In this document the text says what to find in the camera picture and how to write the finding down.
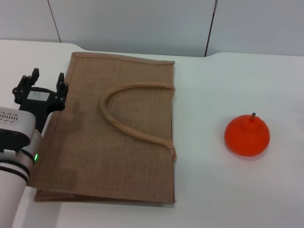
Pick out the brown jute handbag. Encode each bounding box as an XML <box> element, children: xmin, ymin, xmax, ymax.
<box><xmin>34</xmin><ymin>51</ymin><xmax>178</xmax><ymax>208</ymax></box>

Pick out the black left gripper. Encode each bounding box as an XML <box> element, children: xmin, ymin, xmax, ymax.
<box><xmin>12</xmin><ymin>68</ymin><xmax>69</xmax><ymax>134</ymax></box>

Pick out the orange plastic toy fruit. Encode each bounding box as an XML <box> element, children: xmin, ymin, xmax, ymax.
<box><xmin>224</xmin><ymin>112</ymin><xmax>271</xmax><ymax>157</ymax></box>

